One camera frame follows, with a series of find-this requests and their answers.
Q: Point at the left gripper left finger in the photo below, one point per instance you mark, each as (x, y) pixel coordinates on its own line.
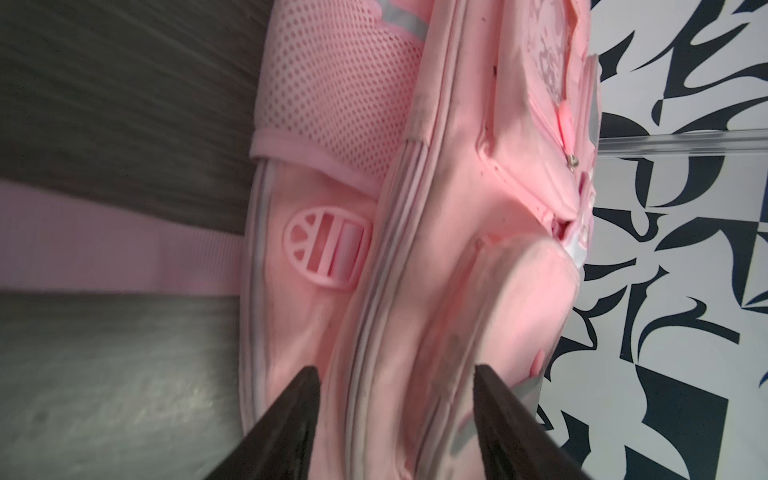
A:
(280, 444)

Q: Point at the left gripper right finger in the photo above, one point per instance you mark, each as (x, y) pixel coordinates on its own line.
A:
(512, 444)

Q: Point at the pink student backpack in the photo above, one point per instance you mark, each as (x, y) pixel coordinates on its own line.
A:
(421, 204)

